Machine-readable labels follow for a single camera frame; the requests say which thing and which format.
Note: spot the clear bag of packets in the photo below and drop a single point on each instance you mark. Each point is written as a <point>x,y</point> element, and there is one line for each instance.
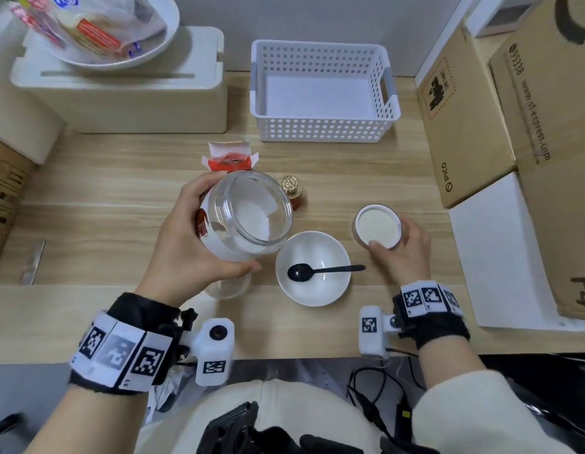
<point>94,28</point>

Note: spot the person's white clothing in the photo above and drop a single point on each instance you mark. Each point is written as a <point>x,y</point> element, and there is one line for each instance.
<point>292,401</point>

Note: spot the black chest device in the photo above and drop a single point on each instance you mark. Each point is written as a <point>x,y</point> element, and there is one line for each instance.
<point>235,432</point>

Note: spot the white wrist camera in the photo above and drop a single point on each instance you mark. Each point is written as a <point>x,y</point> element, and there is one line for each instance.
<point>215,345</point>
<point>372,330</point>

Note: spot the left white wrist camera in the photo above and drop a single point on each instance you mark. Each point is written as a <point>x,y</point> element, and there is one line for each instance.
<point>215,345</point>

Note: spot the left marker wristband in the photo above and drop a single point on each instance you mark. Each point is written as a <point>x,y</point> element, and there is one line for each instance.
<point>117,349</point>

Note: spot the large white bowl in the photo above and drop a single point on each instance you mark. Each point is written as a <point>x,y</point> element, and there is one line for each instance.
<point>167,28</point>

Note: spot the person's right hand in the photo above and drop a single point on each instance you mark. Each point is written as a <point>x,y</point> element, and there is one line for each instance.
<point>410,262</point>

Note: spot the large brown cardboard box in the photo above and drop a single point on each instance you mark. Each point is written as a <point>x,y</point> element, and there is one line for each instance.
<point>557,137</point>

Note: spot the person's left thumb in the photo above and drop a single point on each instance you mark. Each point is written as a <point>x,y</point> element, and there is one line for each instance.
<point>238,269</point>

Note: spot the white ceramic bowl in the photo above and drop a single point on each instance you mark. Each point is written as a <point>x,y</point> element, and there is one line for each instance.
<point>316,288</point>

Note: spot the right marker wristband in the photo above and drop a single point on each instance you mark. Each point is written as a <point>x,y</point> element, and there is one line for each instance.
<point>431,312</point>

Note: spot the person's left forearm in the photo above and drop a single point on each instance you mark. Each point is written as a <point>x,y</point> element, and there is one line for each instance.
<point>89,420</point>

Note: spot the person's right thumb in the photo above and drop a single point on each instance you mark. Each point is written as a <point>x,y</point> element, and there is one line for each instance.
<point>381,251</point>

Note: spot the person's left hand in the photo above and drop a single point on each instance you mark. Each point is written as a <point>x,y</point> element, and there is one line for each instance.
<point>179,250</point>

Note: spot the marker wristband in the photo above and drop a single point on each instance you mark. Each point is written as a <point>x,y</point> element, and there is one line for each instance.
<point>117,349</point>
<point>431,312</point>

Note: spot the red and white carton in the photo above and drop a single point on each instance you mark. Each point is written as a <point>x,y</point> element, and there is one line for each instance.
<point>228,158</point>

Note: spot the printed brown cardboard box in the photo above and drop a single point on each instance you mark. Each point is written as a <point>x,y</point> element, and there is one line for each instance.
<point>6,193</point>

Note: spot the person's right forearm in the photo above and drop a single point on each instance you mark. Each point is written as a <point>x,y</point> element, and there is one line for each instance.
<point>476,411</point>

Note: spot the clear glass jar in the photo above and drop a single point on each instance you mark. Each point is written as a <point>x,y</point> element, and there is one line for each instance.
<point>247,215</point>

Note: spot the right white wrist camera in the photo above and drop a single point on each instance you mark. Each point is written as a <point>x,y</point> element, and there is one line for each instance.
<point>372,330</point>

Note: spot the white flat board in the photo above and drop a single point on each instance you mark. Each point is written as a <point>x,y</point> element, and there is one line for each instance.
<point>495,260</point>

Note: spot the white foam box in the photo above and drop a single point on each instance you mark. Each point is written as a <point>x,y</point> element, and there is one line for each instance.
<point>131,99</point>

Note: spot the white perforated plastic basket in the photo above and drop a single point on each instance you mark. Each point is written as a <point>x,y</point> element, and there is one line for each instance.
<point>320,96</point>

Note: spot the small bottle with gold cap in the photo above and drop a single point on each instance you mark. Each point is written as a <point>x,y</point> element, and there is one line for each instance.
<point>292,186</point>

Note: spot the plain white box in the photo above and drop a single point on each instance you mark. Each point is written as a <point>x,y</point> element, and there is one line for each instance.
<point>18,108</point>

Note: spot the black plastic spoon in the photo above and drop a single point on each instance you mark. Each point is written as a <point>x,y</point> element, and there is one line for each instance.
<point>300,272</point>

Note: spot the small brown cardboard box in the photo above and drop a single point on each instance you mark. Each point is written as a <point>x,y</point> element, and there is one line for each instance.
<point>467,132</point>

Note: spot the white round jar lid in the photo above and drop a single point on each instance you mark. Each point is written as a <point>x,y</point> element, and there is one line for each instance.
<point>377,225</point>

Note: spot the metal strip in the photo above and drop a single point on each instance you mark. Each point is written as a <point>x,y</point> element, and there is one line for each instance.
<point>32,262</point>

